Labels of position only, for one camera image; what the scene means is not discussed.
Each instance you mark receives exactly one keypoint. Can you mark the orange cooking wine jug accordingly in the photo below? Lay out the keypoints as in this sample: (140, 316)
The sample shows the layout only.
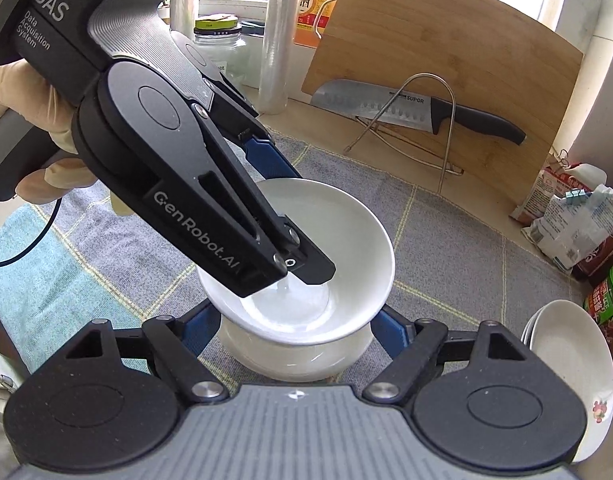
(311, 10)

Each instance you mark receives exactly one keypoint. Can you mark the tall clear plastic wrap roll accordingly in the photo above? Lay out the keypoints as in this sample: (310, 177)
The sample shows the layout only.
(281, 50)

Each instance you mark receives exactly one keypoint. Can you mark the white red printed bag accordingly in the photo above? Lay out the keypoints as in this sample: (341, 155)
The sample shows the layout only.
(541, 195)

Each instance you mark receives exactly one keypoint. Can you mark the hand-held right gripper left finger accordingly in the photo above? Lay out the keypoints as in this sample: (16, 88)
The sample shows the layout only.
(201, 330)

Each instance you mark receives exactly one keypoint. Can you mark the white blue printed bag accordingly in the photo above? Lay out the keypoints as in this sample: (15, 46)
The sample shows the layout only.
(566, 230)

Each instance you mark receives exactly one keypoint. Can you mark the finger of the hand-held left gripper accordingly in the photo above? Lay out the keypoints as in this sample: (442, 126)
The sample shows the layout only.
(269, 157)
(311, 267)

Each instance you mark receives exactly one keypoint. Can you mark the black binder clip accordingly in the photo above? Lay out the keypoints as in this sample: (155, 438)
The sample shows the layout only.
(562, 158)

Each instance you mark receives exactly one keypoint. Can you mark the glass jar yellow lid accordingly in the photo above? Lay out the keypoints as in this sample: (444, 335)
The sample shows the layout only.
(221, 55)

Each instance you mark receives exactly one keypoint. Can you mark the bamboo cutting board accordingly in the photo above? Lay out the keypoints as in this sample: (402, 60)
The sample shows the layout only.
(436, 35)

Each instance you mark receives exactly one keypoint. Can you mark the white plate two fruit prints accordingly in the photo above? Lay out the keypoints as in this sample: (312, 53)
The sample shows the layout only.
(526, 332)

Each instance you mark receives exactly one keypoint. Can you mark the white floral bowl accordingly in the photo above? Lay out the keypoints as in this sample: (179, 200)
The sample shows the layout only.
(296, 360)
(336, 240)

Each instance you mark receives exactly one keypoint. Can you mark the short white plastic roll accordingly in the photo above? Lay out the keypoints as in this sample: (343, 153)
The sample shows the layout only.
(181, 10)

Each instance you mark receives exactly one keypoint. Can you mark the green lid sauce jar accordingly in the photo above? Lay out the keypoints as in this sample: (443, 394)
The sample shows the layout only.
(609, 305)

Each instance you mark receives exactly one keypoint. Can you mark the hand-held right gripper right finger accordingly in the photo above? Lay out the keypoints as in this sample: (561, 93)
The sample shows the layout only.
(390, 327)

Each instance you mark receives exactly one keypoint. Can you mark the grey blue checked dish mat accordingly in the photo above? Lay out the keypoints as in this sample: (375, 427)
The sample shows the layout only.
(461, 260)

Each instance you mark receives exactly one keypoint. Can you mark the person's left hand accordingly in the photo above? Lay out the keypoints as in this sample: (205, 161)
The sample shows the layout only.
(31, 100)

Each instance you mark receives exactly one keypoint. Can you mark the dark soy sauce bottle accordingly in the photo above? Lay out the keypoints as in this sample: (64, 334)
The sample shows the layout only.
(601, 265)

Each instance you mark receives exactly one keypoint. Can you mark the white plate one fruit print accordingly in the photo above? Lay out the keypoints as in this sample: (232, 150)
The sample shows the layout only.
(571, 370)

